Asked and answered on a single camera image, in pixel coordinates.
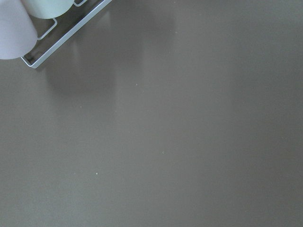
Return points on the pale green plastic cup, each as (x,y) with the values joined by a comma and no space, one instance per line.
(46,9)

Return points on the pink plastic cup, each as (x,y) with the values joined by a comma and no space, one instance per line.
(18,35)

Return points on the white wire cup rack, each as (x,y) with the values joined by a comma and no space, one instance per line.
(52,33)

